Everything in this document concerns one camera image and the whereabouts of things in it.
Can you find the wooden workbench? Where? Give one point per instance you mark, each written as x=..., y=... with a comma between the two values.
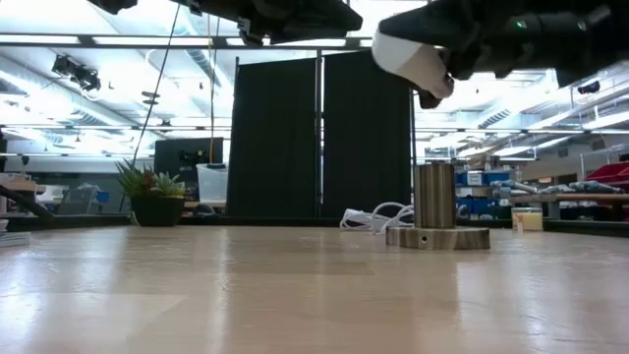
x=580, y=198

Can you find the white light bulb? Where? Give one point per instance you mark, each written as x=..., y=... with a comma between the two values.
x=408, y=59

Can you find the yellow candle jar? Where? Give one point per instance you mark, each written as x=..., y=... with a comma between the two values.
x=528, y=219

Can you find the brass lamp socket base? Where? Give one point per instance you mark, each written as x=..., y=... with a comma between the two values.
x=435, y=196

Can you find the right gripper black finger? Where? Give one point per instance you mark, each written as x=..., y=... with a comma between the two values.
x=430, y=100
x=432, y=27

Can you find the shelf of blue bins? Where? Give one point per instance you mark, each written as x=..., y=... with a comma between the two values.
x=491, y=177

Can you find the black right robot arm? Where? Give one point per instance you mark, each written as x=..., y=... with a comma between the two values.
x=589, y=39

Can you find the black computer monitor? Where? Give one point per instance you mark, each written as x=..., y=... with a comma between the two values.
x=172, y=157

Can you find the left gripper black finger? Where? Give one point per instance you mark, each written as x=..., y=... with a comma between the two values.
x=314, y=22

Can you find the potted succulent plant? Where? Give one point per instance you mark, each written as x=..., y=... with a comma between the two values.
x=157, y=209

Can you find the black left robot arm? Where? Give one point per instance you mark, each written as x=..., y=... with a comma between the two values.
x=113, y=5

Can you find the clear plastic storage bin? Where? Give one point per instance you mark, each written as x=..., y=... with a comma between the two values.
x=212, y=182

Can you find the black ceiling-mounted device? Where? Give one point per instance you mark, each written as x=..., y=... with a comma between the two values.
x=588, y=87
x=76, y=74

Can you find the black folding room divider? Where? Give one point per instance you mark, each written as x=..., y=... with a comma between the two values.
x=275, y=137

